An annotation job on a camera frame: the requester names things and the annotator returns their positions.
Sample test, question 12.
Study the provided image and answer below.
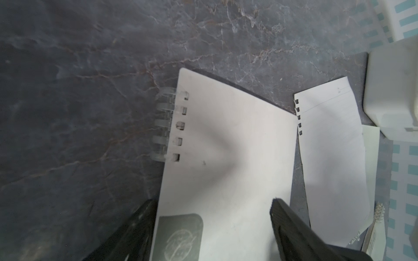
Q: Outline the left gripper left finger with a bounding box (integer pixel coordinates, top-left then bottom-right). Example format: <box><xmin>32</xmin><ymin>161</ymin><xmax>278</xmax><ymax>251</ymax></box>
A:
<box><xmin>84</xmin><ymin>200</ymin><xmax>157</xmax><ymax>261</ymax></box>

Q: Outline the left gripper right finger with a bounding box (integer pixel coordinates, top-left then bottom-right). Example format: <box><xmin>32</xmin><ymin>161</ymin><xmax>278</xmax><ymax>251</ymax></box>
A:
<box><xmin>270</xmin><ymin>199</ymin><xmax>372</xmax><ymax>261</ymax></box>

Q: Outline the torn lined paper page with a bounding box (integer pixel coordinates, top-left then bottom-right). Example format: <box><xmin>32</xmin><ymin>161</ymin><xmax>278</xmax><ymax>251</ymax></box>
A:
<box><xmin>294</xmin><ymin>77</ymin><xmax>371</xmax><ymax>247</ymax></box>

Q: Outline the white plastic storage box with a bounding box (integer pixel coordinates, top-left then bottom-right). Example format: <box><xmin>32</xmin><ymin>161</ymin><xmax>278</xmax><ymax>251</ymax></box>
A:
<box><xmin>363</xmin><ymin>36</ymin><xmax>418</xmax><ymax>142</ymax></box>

